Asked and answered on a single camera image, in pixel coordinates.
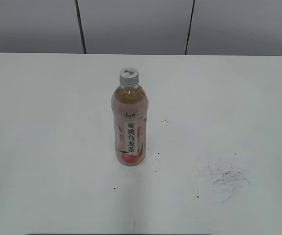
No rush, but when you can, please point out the grey bottle cap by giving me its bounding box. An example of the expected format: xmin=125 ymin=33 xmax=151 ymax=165
xmin=119 ymin=68 xmax=139 ymax=87

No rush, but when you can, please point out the peach oolong tea bottle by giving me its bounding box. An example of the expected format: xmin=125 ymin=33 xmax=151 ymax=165
xmin=111 ymin=85 xmax=149 ymax=166

